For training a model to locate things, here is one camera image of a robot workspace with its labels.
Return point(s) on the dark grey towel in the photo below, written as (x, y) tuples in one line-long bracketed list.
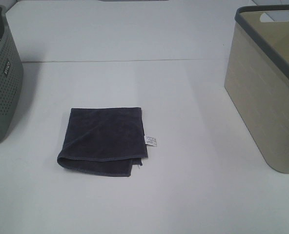
[(105, 142)]

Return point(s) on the beige basket with grey rim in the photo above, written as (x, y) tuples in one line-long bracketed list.
[(257, 79)]

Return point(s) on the grey perforated plastic basket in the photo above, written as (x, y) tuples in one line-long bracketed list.
[(11, 75)]

